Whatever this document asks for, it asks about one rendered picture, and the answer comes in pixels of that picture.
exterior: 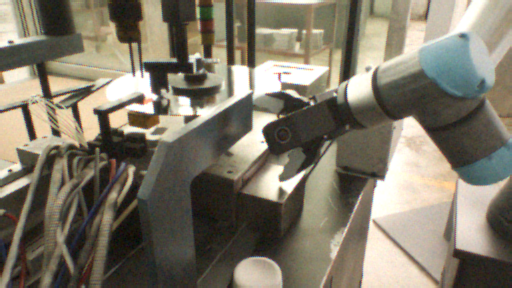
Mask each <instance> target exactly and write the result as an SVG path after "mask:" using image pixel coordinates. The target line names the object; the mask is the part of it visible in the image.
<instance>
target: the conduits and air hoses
mask: <svg viewBox="0 0 512 288"><path fill-rule="evenodd" d="M40 97H41V96H40V94H36V95H33V96H31V99H30V100H29V109H30V111H31V112H32V110H31V108H30V106H31V107H32V105H31V104H32V102H33V101H34V102H35V103H36V100H37V101H38V102H39V103H40V104H41V105H42V106H43V107H44V108H45V109H46V110H47V111H48V112H49V113H50V114H51V115H52V116H53V117H54V118H55V119H56V120H57V121H58V122H59V123H61V124H62V122H63V123H64V124H65V125H63V124H62V125H63V126H64V127H65V128H66V129H68V128H70V129H71V127H72V128H73V129H75V128H74V127H73V126H72V125H71V124H70V123H69V122H68V121H66V120H65V119H64V118H63V117H61V116H60V115H59V114H58V113H57V112H54V111H53V110H52V109H51V108H49V107H48V106H46V105H45V104H43V103H42V102H41V101H43V102H45V103H46V104H48V103H49V102H48V101H47V100H49V99H45V98H40ZM33 98H34V99H33ZM31 100H32V102H31V103H30V101H31ZM40 100H41V101H40ZM36 104H37V103H36ZM37 105H38V106H39V107H40V105H39V104H37ZM49 105H50V106H51V107H53V108H55V109H57V110H58V111H59V112H62V111H61V110H60V109H59V108H57V107H56V106H54V105H53V104H51V103H49ZM60 105H61V106H62V107H63V108H65V107H64V106H63V105H62V104H60ZM46 107H47V108H46ZM40 108H41V107H40ZM48 108H49V109H50V110H51V111H52V112H50V111H49V109H48ZM32 109H33V110H34V111H35V112H37V111H36V109H35V108H33V107H32ZM65 109H66V108H65ZM41 110H42V111H43V112H45V111H44V110H43V108H41ZM66 111H67V112H68V113H69V114H70V112H69V111H68V110H67V109H66ZM53 112H54V113H56V114H57V115H58V116H59V117H61V118H62V119H63V120H64V121H66V122H67V123H68V124H69V125H71V127H70V126H69V125H66V123H65V122H64V121H62V120H61V119H60V118H58V116H56V115H54V114H53ZM32 113H33V114H34V115H35V116H37V115H36V114H35V113H34V112H32ZM37 113H38V114H39V115H40V113H39V112H37ZM62 113H63V114H64V115H65V116H66V117H68V116H67V115H66V114H65V113H64V112H62ZM45 114H46V115H47V116H49V115H48V114H47V113H46V112H45ZM40 116H42V115H40ZM40 116H37V117H38V118H40ZM55 116H56V117H57V118H58V119H59V120H60V121H59V120H58V119H57V118H56V117H55ZM70 116H71V117H72V118H73V120H74V121H75V118H74V117H73V116H72V115H71V114H70ZM42 117H43V118H44V119H45V120H47V119H46V118H45V117H44V116H42ZM49 118H50V119H51V120H52V121H53V119H52V118H51V117H50V116H49ZM68 118H69V119H70V121H72V122H73V124H74V125H75V126H76V128H77V129H78V130H79V132H78V131H77V130H76V129H75V131H76V132H77V133H75V131H74V130H73V129H71V130H72V131H73V132H74V133H73V132H72V131H71V130H70V129H68V130H69V131H70V132H71V133H73V134H74V135H75V136H76V137H75V136H74V135H72V134H71V133H69V132H68V131H66V129H63V128H62V127H61V126H60V125H58V124H57V123H56V122H55V121H53V122H54V123H55V124H56V125H58V126H59V127H60V128H61V129H59V128H58V127H57V126H55V125H53V124H52V123H51V122H50V121H48V120H47V121H48V122H49V123H50V124H51V126H52V127H53V128H54V129H58V131H60V132H61V133H64V134H65V135H66V136H68V137H71V136H72V137H71V138H72V139H74V140H75V141H77V142H79V144H81V145H83V146H85V147H86V148H88V145H87V141H86V139H85V137H84V135H83V133H82V131H81V129H80V128H79V125H78V124H77V122H76V121H75V122H74V121H73V120H72V119H71V118H70V117H68ZM40 120H43V119H42V118H40ZM45 120H43V121H45ZM47 121H45V122H46V123H47V124H49V123H48V122H47ZM61 121H62V122H61ZM50 124H49V125H50ZM66 126H67V127H68V128H67V127H66ZM62 129H63V130H64V131H66V133H65V132H64V131H62ZM67 133H69V134H70V135H71V136H70V135H69V134H67ZM79 133H80V134H81V135H80V134H79ZM74 137H75V138H76V139H77V140H76V139H75V138H74ZM77 137H78V138H77ZM78 140H79V141H78ZM80 141H81V142H80ZM53 150H58V153H57V156H56V159H55V162H54V166H53V173H52V177H51V183H50V187H49V197H48V201H47V206H46V210H45V212H46V213H45V218H44V220H45V221H44V250H43V254H44V255H43V257H44V258H43V270H42V276H41V279H40V283H39V284H40V285H39V288H59V287H60V283H61V280H62V278H63V276H64V272H65V270H66V268H67V267H68V268H69V272H70V273H71V276H70V277H69V278H68V280H67V282H66V283H65V284H64V286H63V287H62V288H85V285H84V283H85V280H86V279H87V277H88V276H89V275H90V271H92V272H91V275H90V278H91V279H89V281H90V282H89V288H102V283H103V280H104V278H103V277H104V276H105V275H104V274H105V272H106V271H105V270H106V267H107V264H106V263H107V257H108V250H109V248H108V247H109V244H110V241H111V238H112V236H111V235H112V232H113V230H114V229H116V227H117V226H118V225H119V224H120V222H121V221H123V220H124V218H125V217H126V216H127V215H128V214H129V213H130V212H131V211H132V210H133V209H134V208H135V206H136V205H137V199H136V200H135V201H133V203H132V204H131V205H130V206H129V208H128V209H126V210H125V212H124V213H122V214H121V215H120V217H119V218H118V219H117V220H116V221H115V217H116V209H118V207H119V206H120V205H121V202H122V201H123V199H124V197H125V195H126V193H127V192H128V190H129V187H130V185H131V183H132V181H133V173H134V172H135V167H134V166H133V165H127V166H126V167H125V163H124V162H122V163H121V164H119V165H117V168H118V169H117V173H116V161H115V159H111V160H109V156H108V155H107V154H106V153H101V154H100V149H99V148H96V150H95V155H92V156H89V157H88V153H86V152H81V149H80V148H79V146H77V145H75V143H73V142H71V141H66V142H64V143H62V145H60V144H58V143H51V144H49V145H47V146H46V147H45V149H43V151H42V152H41V156H40V157H39V159H38V161H37V163H36V168H35V170H34V174H33V177H32V181H31V184H30V188H29V190H28V194H27V199H26V201H25V205H24V206H23V212H22V214H21V216H20V219H19V221H18V219H17V218H16V217H15V216H14V215H10V214H9V213H8V212H7V211H4V210H3V209H0V216H2V217H7V218H9V219H12V220H13V221H14V224H15V227H16V231H15V233H14V239H13V241H12V244H11V247H10V252H9V254H8V257H7V254H6V248H5V246H4V244H3V241H2V236H1V234H0V251H1V253H2V260H3V263H4V267H5V268H4V270H3V273H2V277H1V279H0V288H12V281H11V276H12V273H13V270H14V265H15V263H16V260H17V257H18V252H19V249H21V256H22V273H21V280H20V285H19V288H24V285H25V281H26V248H25V244H24V239H23V235H24V232H25V229H26V227H27V222H28V219H29V217H30V214H31V210H32V209H31V208H32V206H33V204H34V203H33V202H34V201H35V197H36V193H37V192H36V191H37V190H38V186H39V182H40V177H41V175H42V172H43V168H44V166H45V162H46V160H47V158H48V157H49V154H50V153H51V152H52V151H53ZM99 154H100V155H99ZM68 157H69V158H71V159H74V161H73V164H72V173H73V177H74V178H73V179H72V180H70V176H69V172H68V168H67V159H68ZM108 160H109V161H108ZM78 161H79V163H78ZM77 163H78V165H77ZM88 163H90V164H89V165H87V164H88ZM86 165H87V167H86V168H85V166H86ZM104 167H108V168H112V169H111V176H110V183H109V184H108V186H107V188H106V189H104V192H103V193H102V194H101V196H100V198H99V171H100V169H103V168H104ZM84 168H85V169H84ZM115 173H116V174H115ZM92 177H94V204H93V208H92V209H91V212H90V213H89V214H88V212H87V206H86V203H85V200H84V197H83V192H82V187H83V185H85V184H86V183H87V181H89V180H91V179H92ZM62 180H63V181H64V187H62ZM127 180H128V181H127ZM126 181H127V183H126V185H125V182H126ZM124 185H125V188H124V189H123V191H122V193H121V190H122V188H123V186H124ZM79 201H80V204H81V207H82V210H83V218H84V222H83V223H82V226H81V227H80V229H79V230H78V233H77V234H76V236H75V237H74V240H73V242H72V243H71V246H70V247H69V250H68V248H67V247H68V243H69V234H70V233H71V232H70V231H71V230H72V227H73V224H74V220H75V217H76V214H77V211H78V205H79ZM102 201H103V202H102ZM101 203H102V205H101V206H100V204H101ZM99 206H100V209H99V212H98V208H99ZM65 211H66V217H65V222H64V225H63V227H62V225H61V224H62V218H63V216H64V214H65ZM91 218H92V220H91ZM90 221H91V224H90ZM114 221H115V222H114ZM85 229H86V243H85V246H84V247H83V249H82V253H81V255H80V257H79V259H78V262H77V265H76V266H75V264H74V263H73V259H72V258H71V257H72V254H73V251H74V249H75V247H76V245H77V243H78V240H79V238H80V237H81V236H82V233H83V231H84V230H85ZM96 242H97V243H96ZM95 244H96V245H95ZM89 263H90V264H89ZM88 265H89V266H88ZM87 266H88V267H87ZM86 267H87V268H86ZM85 269H86V270H85Z"/></svg>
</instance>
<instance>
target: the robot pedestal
mask: <svg viewBox="0 0 512 288"><path fill-rule="evenodd" d="M500 188H501V187H495V186H491V185H489V186H471V185H469V184H467V183H466V182H463V181H462V180H461V179H457V181H456V184H455V196H454V214H453V233H452V236H451V240H450V242H449V248H448V252H447V254H446V257H445V264H444V266H443V269H442V272H441V279H440V281H439V285H438V288H512V241H510V240H508V239H507V238H506V237H503V236H502V235H501V234H500V233H499V232H497V231H496V230H495V229H494V228H493V227H492V226H491V225H490V224H489V223H488V220H487V218H486V211H487V208H488V203H489V202H490V200H491V199H492V197H493V196H494V195H496V193H497V191H499V190H500Z"/></svg>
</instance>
